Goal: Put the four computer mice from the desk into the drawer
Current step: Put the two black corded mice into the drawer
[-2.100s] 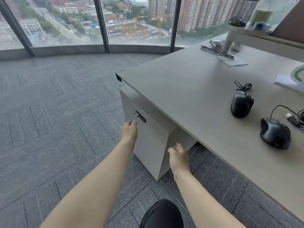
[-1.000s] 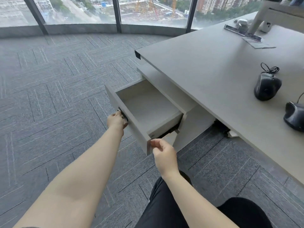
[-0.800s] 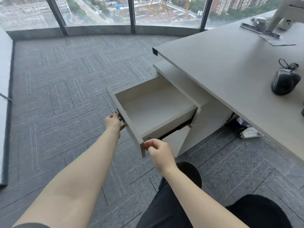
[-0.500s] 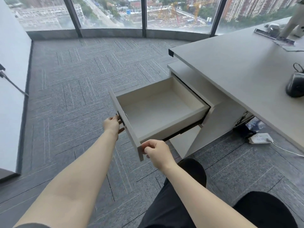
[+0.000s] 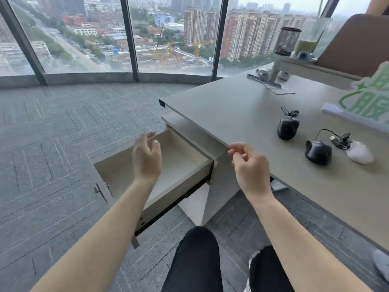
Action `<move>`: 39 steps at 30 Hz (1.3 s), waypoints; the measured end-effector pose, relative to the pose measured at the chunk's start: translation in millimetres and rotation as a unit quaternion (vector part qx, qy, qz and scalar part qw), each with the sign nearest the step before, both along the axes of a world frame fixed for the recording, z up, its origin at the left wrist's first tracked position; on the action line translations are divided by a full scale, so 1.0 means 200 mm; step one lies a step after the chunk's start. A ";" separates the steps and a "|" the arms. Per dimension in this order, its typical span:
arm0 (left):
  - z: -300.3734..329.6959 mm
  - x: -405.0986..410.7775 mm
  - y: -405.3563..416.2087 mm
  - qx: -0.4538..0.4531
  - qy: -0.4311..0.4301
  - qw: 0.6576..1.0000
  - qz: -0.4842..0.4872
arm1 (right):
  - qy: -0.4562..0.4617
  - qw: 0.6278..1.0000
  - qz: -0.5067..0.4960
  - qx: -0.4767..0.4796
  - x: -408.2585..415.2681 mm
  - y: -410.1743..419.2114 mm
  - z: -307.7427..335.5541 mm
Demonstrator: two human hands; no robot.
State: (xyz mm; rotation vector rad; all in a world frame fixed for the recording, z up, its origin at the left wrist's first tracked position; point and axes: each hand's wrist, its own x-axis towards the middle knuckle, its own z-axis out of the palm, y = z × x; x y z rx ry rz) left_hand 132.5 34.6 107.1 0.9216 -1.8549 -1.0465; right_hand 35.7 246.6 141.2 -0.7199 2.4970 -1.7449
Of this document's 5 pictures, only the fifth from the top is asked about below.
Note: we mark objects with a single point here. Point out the person's right forearm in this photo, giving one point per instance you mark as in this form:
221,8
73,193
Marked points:
299,249

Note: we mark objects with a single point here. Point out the green and white sign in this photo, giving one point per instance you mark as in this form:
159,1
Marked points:
364,103

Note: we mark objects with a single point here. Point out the person's left thumb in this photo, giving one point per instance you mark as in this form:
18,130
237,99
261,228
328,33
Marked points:
156,146

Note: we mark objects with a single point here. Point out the beige drawer cabinet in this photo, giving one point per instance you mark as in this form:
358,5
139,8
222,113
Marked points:
218,185

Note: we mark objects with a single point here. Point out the small white gadget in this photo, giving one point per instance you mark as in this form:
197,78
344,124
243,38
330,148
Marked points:
283,75

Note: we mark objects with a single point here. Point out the white power strip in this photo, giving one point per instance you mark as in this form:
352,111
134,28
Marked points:
278,185

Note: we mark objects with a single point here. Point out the person's left hand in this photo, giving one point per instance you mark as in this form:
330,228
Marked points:
147,161

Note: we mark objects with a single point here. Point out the black mesh pen holder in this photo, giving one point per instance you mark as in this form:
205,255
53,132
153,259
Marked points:
287,41

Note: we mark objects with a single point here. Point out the person's left leg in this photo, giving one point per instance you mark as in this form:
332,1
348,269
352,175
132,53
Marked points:
194,261

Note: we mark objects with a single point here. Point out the brown chair back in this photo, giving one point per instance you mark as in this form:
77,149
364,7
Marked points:
355,47

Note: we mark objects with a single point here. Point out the white desk riser shelf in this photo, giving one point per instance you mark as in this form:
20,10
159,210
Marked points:
316,72

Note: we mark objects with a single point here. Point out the small grey gadget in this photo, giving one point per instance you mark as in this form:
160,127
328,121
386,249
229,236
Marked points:
263,74

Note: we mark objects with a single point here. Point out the person's right hand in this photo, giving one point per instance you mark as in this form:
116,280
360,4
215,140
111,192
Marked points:
253,173

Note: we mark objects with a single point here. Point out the person's left forearm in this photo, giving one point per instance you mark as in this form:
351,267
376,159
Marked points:
100,246

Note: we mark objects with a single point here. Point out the black window frame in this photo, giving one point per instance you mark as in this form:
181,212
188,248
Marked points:
129,39

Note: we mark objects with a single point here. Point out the black ruler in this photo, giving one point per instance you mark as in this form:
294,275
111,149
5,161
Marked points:
263,80

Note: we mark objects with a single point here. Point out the white computer mouse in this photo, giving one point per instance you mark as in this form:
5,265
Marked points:
360,152

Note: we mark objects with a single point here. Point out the clear cup with green drink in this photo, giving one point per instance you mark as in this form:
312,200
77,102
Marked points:
311,37

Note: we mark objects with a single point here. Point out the person's right leg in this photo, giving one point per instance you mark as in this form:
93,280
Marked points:
269,270

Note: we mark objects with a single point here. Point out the person's right thumb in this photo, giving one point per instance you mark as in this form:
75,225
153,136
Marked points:
238,158

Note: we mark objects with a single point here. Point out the clear plastic sheet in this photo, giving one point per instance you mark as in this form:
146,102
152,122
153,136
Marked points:
281,89

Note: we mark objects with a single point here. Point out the black computer mouse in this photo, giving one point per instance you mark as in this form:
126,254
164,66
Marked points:
287,127
318,152

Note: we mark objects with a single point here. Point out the person's leg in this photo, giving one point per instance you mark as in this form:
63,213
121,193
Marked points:
269,270
194,261

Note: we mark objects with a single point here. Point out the white grey shoe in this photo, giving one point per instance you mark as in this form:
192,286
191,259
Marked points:
382,264

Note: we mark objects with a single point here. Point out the open beige drawer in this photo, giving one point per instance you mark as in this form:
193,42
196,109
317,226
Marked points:
179,170

